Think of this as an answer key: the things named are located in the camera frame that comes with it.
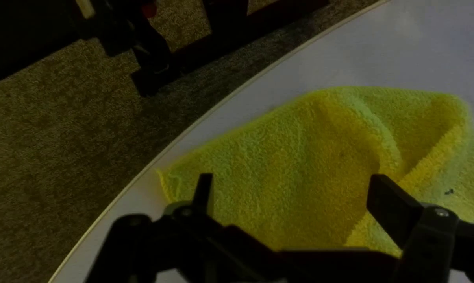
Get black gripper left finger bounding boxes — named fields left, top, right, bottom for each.
left=84, top=171, right=284, bottom=283

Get yellow cloth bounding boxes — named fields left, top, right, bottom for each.
left=155, top=85, right=474, bottom=259

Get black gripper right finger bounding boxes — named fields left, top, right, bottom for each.
left=280, top=173, right=474, bottom=283

